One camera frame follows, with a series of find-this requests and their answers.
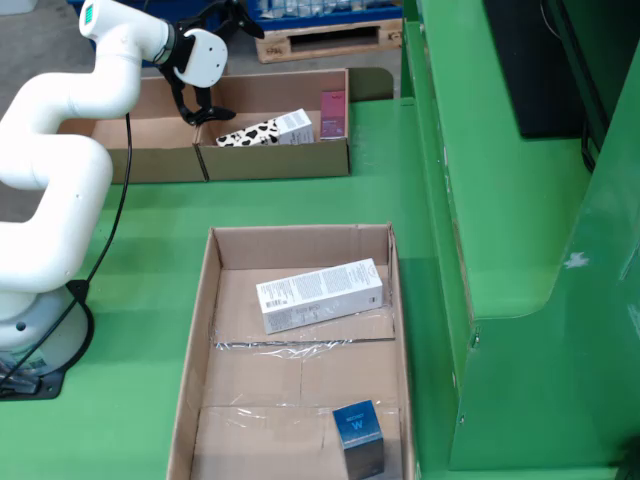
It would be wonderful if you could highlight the wooden pallet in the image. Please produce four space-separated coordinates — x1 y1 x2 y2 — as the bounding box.
253 19 405 65

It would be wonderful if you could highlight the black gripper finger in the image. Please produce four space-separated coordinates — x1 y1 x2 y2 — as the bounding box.
159 67 237 127
174 0 266 40

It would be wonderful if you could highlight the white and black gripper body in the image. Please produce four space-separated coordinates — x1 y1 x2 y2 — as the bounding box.
156 22 230 87

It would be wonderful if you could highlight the cow print hand cream box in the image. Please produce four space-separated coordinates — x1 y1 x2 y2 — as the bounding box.
215 108 316 148

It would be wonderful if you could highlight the open cardboard box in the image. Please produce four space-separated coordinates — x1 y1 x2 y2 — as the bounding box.
51 74 211 185
193 55 395 181

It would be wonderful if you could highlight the blue crate with packets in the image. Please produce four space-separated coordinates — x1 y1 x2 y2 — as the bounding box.
247 0 405 32

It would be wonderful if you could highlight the large cardboard tray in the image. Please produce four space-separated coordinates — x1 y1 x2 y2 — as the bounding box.
166 223 419 480

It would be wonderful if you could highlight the large blue plastic bin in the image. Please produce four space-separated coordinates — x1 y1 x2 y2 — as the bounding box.
67 0 226 70

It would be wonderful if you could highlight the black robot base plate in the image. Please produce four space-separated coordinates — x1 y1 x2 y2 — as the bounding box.
0 279 96 401

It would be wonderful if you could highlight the black monitor panel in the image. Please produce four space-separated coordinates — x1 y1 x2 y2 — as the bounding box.
482 0 611 140

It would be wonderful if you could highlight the blue W cube box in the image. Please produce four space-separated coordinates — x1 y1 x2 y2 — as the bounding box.
332 399 386 480

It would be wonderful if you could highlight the pink product box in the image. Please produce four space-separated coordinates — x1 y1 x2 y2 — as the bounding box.
319 89 349 140

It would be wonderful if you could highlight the long white text box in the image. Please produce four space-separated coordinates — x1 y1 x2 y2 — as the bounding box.
255 257 385 335

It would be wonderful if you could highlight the green metal cabinet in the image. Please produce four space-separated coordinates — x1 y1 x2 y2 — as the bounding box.
399 0 640 480

